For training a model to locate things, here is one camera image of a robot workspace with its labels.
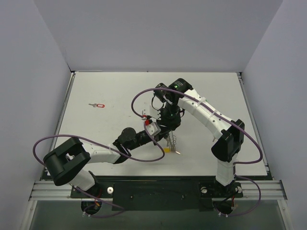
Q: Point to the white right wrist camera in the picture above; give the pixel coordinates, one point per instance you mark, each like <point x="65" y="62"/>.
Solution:
<point x="149" y="112"/>

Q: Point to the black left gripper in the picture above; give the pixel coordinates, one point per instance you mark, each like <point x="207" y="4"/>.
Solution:
<point x="160" y="135"/>

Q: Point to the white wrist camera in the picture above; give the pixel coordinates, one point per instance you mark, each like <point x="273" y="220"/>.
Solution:
<point x="149" y="112"/>
<point x="151" y="128"/>

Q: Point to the yellow tag key on disc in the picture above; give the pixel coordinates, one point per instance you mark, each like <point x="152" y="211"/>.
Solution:
<point x="169" y="150"/>

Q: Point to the red tag key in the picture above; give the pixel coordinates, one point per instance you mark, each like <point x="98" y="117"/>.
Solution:
<point x="97" y="105"/>

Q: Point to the aluminium frame rail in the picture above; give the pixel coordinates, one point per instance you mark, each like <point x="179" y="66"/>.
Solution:
<point x="47" y="191"/>

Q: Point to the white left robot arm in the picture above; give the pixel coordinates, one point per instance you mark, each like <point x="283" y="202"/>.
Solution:
<point x="66" y="162"/>

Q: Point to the steel keyring disc with rings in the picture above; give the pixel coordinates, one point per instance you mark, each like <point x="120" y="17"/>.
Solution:
<point x="171" y="143"/>

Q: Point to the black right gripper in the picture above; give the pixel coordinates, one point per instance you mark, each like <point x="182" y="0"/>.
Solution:
<point x="171" y="126"/>

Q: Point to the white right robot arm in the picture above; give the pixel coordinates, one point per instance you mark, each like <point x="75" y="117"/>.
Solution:
<point x="228" y="133"/>

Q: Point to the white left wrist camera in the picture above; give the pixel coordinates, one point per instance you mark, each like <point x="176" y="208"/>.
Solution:
<point x="151" y="128"/>

